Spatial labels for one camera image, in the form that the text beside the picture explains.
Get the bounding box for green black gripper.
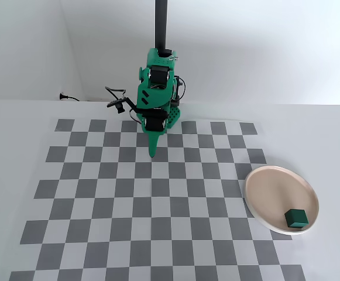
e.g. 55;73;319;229
141;108;170;159

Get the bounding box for dark green dice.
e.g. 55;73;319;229
284;208;309;229

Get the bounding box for beige round plate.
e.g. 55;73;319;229
244;165;320;235

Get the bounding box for grey checkerboard mat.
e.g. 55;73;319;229
10;118;307;281

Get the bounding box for black vertical pole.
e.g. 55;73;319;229
154;0;169;57

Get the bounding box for black wrist camera board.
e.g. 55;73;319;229
107;97;143;115

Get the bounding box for grey camera cable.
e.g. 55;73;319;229
104;85;127;102

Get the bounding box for black wall power cable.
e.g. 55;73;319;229
59;92;81;102

